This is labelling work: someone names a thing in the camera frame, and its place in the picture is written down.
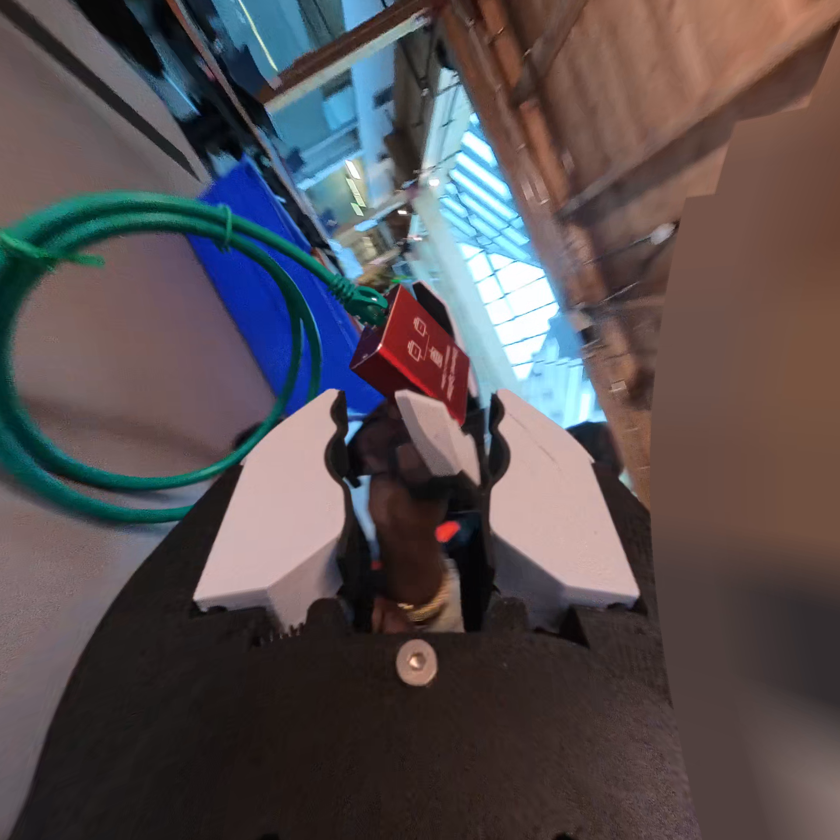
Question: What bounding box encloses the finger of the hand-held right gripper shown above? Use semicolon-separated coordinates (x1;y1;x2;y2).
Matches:
395;388;484;480
412;281;458;343

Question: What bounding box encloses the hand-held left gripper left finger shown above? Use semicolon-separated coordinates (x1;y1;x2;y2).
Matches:
192;388;358;624

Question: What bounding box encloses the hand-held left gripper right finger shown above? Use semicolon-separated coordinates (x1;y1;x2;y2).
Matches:
484;388;641;632

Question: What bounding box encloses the red ethernet splitter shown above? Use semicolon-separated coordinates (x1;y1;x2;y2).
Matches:
350;282;471;426

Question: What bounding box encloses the blue plastic bin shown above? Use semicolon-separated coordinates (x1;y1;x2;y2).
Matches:
187;154;389;421

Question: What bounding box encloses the green ethernet cable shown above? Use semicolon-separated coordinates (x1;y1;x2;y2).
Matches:
0;192;389;524

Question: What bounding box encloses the grey desk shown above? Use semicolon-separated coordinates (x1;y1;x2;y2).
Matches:
0;0;368;756

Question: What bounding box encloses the person's right hand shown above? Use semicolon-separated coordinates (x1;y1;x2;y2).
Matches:
350;406;455;602

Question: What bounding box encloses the gold bracelet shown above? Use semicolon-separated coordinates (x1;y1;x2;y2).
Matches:
392;577;455;626

